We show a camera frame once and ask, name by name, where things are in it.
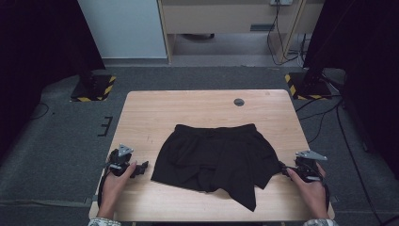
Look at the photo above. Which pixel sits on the person's left hand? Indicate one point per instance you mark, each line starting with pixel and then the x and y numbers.
pixel 113 188

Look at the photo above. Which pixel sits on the black pants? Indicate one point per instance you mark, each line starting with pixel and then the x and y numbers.
pixel 216 161

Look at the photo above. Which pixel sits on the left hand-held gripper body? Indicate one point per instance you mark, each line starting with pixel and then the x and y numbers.
pixel 119 160

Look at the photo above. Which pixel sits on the grey table grommet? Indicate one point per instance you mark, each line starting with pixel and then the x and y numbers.
pixel 239 102

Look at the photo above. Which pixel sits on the light wooden desk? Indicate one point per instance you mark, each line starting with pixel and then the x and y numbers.
pixel 219 19

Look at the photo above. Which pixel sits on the black curtain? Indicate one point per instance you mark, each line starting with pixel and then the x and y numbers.
pixel 363 62
pixel 40 56

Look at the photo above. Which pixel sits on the striped black stand base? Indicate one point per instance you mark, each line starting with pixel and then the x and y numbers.
pixel 309 88
pixel 94 89

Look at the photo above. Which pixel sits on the grey tape strip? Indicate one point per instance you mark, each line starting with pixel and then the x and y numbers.
pixel 88 201
pixel 334 199

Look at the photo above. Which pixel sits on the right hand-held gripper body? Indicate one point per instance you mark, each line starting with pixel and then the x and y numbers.
pixel 309 166

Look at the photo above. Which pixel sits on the white panel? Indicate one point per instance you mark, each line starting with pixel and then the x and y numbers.
pixel 122 28

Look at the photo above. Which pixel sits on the person's right hand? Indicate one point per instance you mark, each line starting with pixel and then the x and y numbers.
pixel 310 194

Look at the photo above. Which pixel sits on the white power strip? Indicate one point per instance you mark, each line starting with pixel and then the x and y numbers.
pixel 281 2

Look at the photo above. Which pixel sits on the dark rounded object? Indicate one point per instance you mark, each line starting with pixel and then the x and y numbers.
pixel 197 36

